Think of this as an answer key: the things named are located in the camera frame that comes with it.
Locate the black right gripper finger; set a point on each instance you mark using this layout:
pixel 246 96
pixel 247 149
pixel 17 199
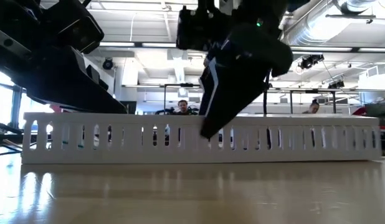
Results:
pixel 233 93

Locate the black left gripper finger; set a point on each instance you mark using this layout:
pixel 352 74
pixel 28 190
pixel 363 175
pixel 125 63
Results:
pixel 71 87
pixel 97 77

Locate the long black zip tie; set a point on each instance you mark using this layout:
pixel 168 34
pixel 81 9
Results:
pixel 265 96

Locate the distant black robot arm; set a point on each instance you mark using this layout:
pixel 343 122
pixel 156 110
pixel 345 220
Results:
pixel 164 111

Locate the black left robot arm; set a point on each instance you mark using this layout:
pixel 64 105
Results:
pixel 12 7

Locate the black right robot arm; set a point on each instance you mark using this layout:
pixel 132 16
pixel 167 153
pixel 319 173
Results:
pixel 267 9

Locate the shelf with red bins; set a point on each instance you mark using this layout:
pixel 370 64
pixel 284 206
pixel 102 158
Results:
pixel 57 109

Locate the linear ceiling light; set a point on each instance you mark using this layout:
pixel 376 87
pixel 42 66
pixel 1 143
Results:
pixel 117 44

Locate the black monitor on cart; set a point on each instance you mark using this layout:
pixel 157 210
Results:
pixel 131 107

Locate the person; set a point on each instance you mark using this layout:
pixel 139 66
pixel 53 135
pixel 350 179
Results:
pixel 312 107
pixel 183 107

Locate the red storage crates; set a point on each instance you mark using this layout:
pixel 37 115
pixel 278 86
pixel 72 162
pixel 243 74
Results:
pixel 359 111

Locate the black wall spotlight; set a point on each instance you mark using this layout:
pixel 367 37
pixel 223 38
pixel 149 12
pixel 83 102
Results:
pixel 107 64

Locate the black ceiling-mounted camera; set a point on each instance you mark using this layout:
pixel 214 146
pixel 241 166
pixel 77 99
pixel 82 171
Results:
pixel 311 60
pixel 335 84

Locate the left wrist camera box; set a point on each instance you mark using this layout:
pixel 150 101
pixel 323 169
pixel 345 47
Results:
pixel 74 26

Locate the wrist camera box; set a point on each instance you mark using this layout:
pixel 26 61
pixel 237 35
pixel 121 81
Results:
pixel 198 29
pixel 74 26

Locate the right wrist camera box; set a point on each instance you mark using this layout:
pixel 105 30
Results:
pixel 198 29

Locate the silver ceiling air duct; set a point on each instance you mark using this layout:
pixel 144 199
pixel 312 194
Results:
pixel 314 21

